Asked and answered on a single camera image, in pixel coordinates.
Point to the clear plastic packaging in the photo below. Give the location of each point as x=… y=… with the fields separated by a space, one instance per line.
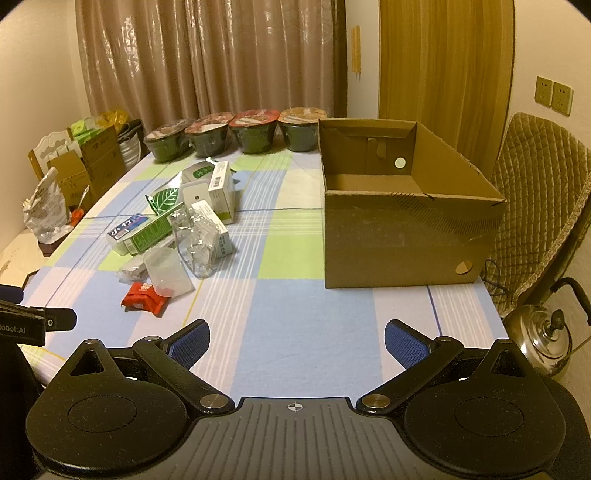
x=197 y=253

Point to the checked tablecloth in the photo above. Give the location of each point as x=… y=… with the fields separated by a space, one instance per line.
x=276 y=330

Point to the red-lid noodle bowl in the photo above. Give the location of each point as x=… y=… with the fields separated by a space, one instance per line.
x=254 y=130

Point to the double wall socket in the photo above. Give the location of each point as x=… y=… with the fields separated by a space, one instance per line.
x=554 y=95

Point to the clear plastic bag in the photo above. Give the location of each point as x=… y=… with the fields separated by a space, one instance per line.
x=166 y=272

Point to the crumpled white plastic bag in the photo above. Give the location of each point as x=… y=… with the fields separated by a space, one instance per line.
x=45 y=213

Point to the wooden door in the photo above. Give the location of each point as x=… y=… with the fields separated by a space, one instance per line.
x=448 y=64

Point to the silver green tea pouch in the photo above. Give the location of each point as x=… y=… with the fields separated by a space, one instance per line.
x=165 y=197

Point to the blue dental floss box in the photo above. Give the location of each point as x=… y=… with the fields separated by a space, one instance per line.
x=117 y=235

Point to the orange handled screwdriver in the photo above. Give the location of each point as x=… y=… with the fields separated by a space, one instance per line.
x=78 y=213

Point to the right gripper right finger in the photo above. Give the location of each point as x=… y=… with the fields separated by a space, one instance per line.
x=424 y=360

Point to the beige curtain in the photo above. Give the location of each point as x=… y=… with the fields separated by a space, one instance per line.
x=162 y=61

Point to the red snack packet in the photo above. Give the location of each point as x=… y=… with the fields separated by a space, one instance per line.
x=143 y=297

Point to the white chair back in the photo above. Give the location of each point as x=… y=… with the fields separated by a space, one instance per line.
x=49 y=146

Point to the dark-lid noodle bowl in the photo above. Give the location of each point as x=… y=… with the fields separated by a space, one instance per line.
x=168 y=142

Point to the long white narrow box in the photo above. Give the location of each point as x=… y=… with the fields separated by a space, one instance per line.
x=211 y=227

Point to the small brown cardboard box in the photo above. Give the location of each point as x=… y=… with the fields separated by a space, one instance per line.
x=98 y=168

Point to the white medicine box mecobalamin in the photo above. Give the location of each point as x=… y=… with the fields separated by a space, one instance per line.
x=221 y=191

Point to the maroon-lid noodle bowl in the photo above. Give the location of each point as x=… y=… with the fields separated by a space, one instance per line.
x=207 y=135

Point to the orange-lid noodle bowl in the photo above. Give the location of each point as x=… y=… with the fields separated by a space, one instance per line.
x=299 y=126

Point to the wall hanging ornament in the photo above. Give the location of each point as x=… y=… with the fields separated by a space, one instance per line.
x=355 y=44

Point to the green white spray box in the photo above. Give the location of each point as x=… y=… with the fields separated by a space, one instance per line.
x=147 y=235

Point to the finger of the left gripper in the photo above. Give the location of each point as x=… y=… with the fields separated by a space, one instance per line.
x=56 y=319

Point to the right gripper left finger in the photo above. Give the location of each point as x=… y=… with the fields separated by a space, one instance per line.
x=167 y=363

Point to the steel kettle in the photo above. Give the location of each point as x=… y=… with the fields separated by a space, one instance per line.
x=542 y=335

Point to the yellow plastic bag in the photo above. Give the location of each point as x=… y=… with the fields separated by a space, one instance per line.
x=116 y=118

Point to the quilted chair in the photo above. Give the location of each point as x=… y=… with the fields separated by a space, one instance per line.
x=543 y=171

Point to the white square night light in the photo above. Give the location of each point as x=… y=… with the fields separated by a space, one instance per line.
x=190 y=193

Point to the white remote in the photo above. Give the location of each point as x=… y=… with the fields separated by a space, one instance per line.
x=133 y=270

